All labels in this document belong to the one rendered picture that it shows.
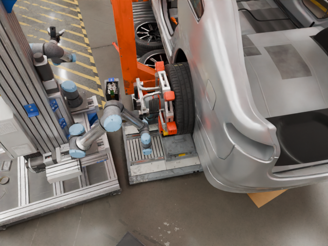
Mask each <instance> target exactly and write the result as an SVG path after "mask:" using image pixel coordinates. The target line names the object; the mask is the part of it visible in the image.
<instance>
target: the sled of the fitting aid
mask: <svg viewBox="0 0 328 246"><path fill-rule="evenodd" d="M158 131H159V135H160V139H161V143H162V147H163V151H164V157H165V161H166V162H170V161H176V160H181V159H187V158H193V157H197V156H198V152H197V149H196V146H195V143H194V140H193V137H192V134H190V135H191V137H192V140H193V144H194V147H195V151H191V152H186V153H180V154H174V155H168V153H167V148H166V145H165V141H164V138H162V135H161V134H160V130H159V123H158Z"/></svg>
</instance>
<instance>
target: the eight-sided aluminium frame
mask: <svg viewBox="0 0 328 246"><path fill-rule="evenodd" d="M162 77H164V80H165V84H166V87H165V86H164V83H163V79H162ZM158 78H159V81H160V83H161V87H162V92H163V94H164V92H167V91H171V90H170V86H169V83H168V80H167V77H166V72H165V71H159V72H156V73H155V87H158ZM163 97H164V95H163ZM164 106H165V109H159V111H160V112H159V116H160V120H161V124H162V128H163V129H164V130H165V132H167V128H166V123H167V122H168V120H169V119H170V122H173V118H174V112H173V107H172V101H169V107H170V111H168V108H167V102H165V101H164ZM161 113H163V115H164V120H165V123H164V122H163V118H162V114H161Z"/></svg>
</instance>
